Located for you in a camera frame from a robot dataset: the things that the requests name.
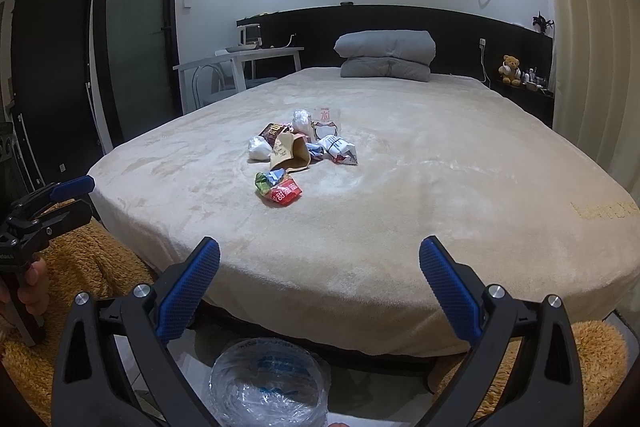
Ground beige bed blanket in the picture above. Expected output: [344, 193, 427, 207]
[90, 68, 639, 357]

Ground grey pillow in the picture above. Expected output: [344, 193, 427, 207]
[341, 57, 431, 81]

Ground grey folded duvet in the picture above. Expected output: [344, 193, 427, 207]
[334, 29, 436, 66]

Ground brown fuzzy trousers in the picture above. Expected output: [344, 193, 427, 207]
[1, 220, 155, 425]

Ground trash bin with clear liner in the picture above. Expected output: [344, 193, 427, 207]
[203, 338, 331, 426]

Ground white metal chair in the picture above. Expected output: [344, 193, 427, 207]
[191, 50, 236, 108]

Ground brown paper bag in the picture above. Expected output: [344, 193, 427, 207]
[270, 132, 311, 172]

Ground blue white candy wrapper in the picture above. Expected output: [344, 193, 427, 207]
[306, 142, 326, 162]

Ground green red snack bag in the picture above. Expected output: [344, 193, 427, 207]
[254, 169, 303, 206]

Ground clear plastic cup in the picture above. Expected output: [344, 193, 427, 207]
[311, 106, 341, 140]

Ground small white appliance on desk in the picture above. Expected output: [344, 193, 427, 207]
[238, 24, 262, 48]

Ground white desk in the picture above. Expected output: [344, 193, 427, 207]
[172, 46, 305, 114]

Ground dark glass door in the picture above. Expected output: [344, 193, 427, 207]
[92, 0, 183, 146]

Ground teddy bear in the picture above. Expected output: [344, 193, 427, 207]
[498, 55, 522, 87]

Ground blue white snack packet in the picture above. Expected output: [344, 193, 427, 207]
[319, 135, 358, 166]

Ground cream curtain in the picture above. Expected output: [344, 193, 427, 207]
[552, 0, 639, 198]

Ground white plastic bag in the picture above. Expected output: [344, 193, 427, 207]
[291, 109, 317, 142]

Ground dark red snack wrapper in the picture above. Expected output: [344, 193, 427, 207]
[259, 122, 293, 147]

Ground black headboard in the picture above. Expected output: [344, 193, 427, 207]
[236, 3, 553, 78]

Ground white tissue ball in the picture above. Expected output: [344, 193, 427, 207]
[247, 135, 272, 161]

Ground person's left hand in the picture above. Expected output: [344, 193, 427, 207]
[1, 257, 50, 327]

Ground charger with white cable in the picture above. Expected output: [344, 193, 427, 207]
[478, 38, 491, 88]

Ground black plant ornament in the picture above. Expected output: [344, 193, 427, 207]
[533, 13, 554, 35]

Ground black wardrobe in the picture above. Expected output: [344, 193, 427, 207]
[11, 0, 103, 187]

